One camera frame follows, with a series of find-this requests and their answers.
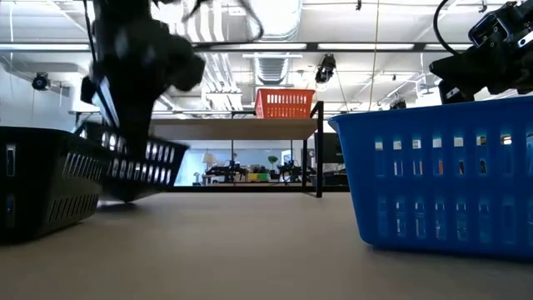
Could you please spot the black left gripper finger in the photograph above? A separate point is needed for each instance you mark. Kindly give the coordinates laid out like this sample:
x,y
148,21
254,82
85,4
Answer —
x,y
98,93
135,137

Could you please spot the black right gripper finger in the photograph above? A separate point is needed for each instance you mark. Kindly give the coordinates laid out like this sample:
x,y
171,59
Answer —
x,y
458,95

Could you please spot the black plastic basket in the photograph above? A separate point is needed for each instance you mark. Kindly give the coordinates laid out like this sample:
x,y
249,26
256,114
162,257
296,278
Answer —
x,y
137,187
41,187

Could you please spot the black background robot arm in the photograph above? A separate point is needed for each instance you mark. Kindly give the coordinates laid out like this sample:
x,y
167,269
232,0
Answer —
x,y
227,170
293,170

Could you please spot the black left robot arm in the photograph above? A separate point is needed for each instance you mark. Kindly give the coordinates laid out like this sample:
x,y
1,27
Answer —
x,y
125,10

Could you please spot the wooden shelf with black legs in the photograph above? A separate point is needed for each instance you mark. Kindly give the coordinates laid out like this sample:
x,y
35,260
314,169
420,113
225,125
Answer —
x,y
233,129

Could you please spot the blue plastic basket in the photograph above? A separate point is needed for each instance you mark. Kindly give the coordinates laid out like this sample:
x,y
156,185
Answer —
x,y
437,121

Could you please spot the white table lamp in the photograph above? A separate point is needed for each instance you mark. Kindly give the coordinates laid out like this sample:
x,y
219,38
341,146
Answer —
x,y
209,158

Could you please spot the yellow green box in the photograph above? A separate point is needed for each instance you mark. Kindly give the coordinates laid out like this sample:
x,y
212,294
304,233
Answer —
x,y
258,177

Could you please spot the black monitor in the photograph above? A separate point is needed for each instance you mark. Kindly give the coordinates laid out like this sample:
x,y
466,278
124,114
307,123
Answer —
x,y
333,154

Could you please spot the green potted plant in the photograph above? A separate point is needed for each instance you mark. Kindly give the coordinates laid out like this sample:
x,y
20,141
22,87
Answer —
x,y
272,158

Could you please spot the orange plastic basket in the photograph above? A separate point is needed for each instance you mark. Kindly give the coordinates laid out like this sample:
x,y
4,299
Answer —
x,y
285,109

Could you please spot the black overhead light bar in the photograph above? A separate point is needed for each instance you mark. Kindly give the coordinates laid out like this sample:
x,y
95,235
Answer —
x,y
312,46

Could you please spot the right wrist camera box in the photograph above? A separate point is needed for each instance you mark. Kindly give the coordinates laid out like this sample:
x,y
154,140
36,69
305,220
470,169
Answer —
x,y
487,31

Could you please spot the black ceiling-mounted camera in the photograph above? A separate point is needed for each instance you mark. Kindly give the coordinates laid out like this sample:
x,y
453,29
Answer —
x,y
40,82

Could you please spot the black table frame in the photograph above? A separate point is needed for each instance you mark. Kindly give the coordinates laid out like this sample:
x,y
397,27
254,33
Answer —
x,y
250,188

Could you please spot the black hanging overhead camera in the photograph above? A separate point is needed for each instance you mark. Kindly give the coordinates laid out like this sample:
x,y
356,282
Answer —
x,y
325,68

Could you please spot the silver ventilation duct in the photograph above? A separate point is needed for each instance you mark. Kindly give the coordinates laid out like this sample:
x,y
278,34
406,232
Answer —
x,y
275,16

